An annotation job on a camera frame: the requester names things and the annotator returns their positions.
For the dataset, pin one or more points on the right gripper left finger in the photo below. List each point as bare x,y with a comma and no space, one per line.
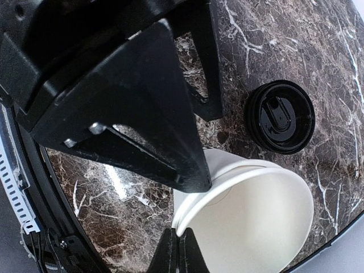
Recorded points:
132,111

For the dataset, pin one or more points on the white slotted cable duct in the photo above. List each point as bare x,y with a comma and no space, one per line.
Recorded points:
14,180

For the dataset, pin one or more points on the white paper coffee cup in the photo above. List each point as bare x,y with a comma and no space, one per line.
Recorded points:
255,218

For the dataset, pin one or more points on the black plastic cup lids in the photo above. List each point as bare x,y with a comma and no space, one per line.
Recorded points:
279,116

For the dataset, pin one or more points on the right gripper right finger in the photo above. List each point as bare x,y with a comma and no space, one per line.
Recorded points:
177,254

